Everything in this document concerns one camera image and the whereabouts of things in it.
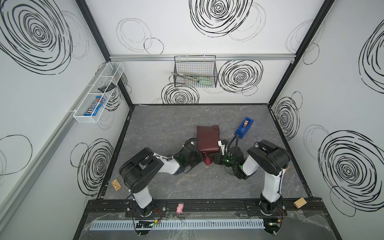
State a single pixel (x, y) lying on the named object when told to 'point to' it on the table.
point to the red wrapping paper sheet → (208, 137)
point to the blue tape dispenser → (244, 128)
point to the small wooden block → (300, 203)
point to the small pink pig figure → (180, 208)
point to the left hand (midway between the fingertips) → (206, 156)
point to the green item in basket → (206, 81)
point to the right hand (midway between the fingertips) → (207, 157)
